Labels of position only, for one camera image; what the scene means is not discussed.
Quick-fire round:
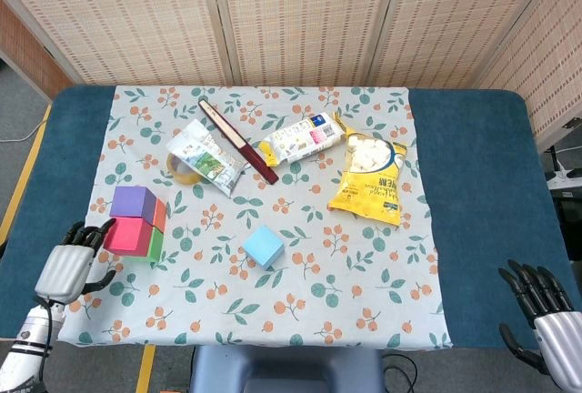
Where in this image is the fruit and leaf print tablecloth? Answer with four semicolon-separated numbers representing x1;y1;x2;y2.
58;84;456;351

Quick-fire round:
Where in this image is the light blue foam cube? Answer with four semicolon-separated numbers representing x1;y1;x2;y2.
241;225;286;272

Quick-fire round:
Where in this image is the white biscuit pack yellow end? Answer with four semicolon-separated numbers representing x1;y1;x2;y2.
259;112;347;168

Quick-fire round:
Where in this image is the pink red foam cube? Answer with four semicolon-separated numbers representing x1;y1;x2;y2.
103;216;154;260

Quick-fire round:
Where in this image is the teal table cover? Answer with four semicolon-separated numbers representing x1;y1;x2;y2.
0;84;582;351

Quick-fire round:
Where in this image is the orange foam cube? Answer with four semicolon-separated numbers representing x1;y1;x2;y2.
151;196;169;234

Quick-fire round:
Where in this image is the green foam cube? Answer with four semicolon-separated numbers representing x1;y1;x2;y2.
122;226;166;265

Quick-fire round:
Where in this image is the yellowish clear tape roll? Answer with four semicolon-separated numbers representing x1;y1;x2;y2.
166;151;204;186

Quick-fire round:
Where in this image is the dark red folded fan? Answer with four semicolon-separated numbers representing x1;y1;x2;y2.
197;97;280;184

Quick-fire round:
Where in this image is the purple foam cube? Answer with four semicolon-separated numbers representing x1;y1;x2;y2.
108;185;158;232

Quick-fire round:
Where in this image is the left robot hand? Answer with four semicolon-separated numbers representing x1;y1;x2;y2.
34;217;118;306

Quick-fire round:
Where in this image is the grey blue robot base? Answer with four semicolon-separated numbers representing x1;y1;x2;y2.
187;344;388;393

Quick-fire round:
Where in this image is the black floor cable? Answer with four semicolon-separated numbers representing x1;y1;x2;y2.
381;353;419;393

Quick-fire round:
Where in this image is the silver snack bag green picture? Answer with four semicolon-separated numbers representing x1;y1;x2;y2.
165;119;248;198

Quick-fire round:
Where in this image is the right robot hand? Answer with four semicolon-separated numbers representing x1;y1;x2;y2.
497;259;582;393

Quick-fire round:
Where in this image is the white floor cable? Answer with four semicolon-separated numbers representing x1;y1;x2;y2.
0;115;49;144

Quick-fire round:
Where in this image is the woven folding screen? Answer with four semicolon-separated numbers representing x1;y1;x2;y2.
0;0;582;149

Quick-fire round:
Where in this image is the yellow marshmallow bag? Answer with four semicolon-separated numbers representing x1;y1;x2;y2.
326;111;408;227

